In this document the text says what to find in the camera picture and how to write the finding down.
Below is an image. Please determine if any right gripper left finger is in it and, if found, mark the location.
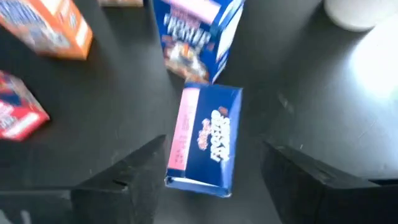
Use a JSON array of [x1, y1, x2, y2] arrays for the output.
[[70, 134, 170, 224]]

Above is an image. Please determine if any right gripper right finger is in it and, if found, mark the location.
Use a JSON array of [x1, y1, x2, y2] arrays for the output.
[[261, 140, 377, 224]]

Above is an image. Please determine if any blue cereal box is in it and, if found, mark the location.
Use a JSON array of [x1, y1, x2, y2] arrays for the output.
[[164, 82, 243, 198], [152, 0, 246, 84]]

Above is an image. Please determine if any red cereal box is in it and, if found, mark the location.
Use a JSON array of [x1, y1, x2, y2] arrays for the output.
[[0, 70, 50, 142]]

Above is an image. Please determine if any orange cereal box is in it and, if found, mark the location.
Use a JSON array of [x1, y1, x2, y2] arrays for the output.
[[0, 0, 94, 60]]

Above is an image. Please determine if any white plant pot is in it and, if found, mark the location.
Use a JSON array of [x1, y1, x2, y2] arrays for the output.
[[323, 0, 398, 32]]

